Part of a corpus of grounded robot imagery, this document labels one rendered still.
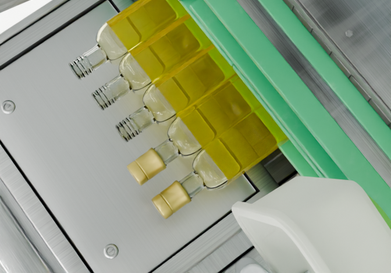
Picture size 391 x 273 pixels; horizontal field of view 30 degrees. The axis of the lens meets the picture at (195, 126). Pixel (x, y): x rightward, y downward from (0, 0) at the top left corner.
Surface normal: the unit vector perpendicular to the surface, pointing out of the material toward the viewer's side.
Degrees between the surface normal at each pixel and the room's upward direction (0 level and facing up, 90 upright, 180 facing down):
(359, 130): 90
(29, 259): 90
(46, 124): 90
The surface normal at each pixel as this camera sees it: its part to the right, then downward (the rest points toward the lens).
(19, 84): 0.03, -0.25
